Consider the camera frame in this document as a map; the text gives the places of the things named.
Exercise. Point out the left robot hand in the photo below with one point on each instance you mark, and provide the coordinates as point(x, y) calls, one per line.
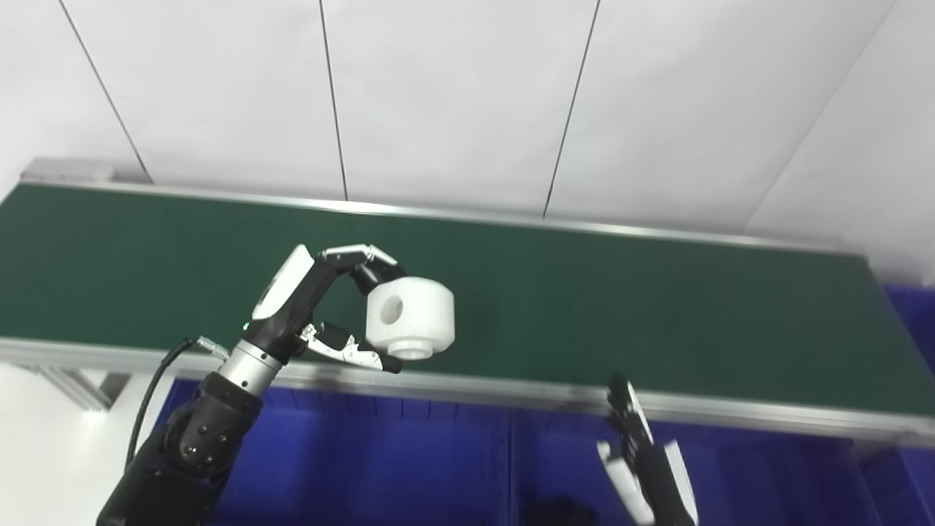
point(292, 299)

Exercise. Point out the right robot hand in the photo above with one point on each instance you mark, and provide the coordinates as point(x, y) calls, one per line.
point(654, 482)

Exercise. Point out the white cylindrical plastic part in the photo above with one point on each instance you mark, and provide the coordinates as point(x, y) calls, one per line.
point(416, 314)

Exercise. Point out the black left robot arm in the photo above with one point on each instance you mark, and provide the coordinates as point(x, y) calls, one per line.
point(190, 446)

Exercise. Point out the black part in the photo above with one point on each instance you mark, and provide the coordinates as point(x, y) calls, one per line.
point(559, 513)

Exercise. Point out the blue plastic bin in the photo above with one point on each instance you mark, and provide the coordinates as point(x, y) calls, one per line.
point(365, 460)
point(767, 482)
point(906, 489)

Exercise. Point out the green conveyor belt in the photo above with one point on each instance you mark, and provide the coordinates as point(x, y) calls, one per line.
point(584, 307)

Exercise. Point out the aluminium conveyor support leg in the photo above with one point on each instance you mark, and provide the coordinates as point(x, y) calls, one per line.
point(80, 387)

